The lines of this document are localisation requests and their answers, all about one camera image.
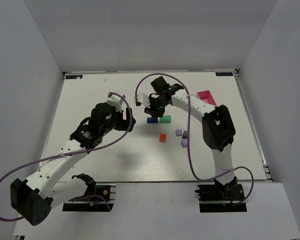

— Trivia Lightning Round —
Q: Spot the green wood block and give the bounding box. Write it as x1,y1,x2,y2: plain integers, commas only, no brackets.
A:
159,115,172,124

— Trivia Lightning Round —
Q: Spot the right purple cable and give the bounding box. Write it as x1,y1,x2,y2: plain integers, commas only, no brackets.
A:
134,72,255,206

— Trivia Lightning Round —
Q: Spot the purple wood block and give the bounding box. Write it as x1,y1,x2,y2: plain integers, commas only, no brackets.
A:
175,129,183,136

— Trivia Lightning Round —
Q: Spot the purple cable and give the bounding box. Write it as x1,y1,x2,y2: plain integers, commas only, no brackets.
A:
0,91,136,222
134,72,255,206

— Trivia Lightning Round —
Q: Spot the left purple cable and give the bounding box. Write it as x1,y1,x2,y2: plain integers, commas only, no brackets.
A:
0,91,136,222

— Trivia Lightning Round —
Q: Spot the dark blue wood block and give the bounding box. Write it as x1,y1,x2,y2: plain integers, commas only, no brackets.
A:
146,117,159,124

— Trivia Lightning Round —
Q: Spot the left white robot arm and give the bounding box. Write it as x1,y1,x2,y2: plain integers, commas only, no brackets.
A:
10,102,136,226

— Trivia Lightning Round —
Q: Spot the red wood block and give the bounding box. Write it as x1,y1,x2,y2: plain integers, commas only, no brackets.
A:
159,133,167,143

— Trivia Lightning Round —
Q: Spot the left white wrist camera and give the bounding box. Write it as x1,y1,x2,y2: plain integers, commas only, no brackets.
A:
106,91,126,113

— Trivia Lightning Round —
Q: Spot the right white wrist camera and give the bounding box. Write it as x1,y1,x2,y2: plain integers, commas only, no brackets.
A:
134,93,150,108

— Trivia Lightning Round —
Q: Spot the lilac wood block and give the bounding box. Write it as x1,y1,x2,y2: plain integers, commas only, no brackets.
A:
181,138,188,148

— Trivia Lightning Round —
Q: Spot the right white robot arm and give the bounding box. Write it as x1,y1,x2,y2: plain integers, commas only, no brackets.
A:
135,74,238,199

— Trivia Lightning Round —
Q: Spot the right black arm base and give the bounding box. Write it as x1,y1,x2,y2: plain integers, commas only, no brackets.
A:
194,184,247,213

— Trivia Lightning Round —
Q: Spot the pink plastic box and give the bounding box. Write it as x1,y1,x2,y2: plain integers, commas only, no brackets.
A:
196,90,217,106

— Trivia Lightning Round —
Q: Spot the right blue table label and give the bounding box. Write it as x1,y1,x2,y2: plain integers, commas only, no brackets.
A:
215,72,233,77

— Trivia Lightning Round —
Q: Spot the left blue table label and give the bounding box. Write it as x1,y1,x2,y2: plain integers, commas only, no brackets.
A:
65,75,83,80

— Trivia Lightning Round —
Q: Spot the grey wood block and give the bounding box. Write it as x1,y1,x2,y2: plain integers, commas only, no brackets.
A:
182,131,188,139

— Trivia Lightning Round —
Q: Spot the blue table label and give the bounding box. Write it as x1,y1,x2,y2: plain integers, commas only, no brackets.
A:
215,72,233,77
65,75,83,80

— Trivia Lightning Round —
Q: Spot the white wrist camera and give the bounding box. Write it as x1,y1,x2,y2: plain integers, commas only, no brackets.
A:
134,93,150,108
106,91,126,113

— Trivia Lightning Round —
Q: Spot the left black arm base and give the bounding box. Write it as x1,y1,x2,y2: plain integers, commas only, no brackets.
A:
62,183,116,213

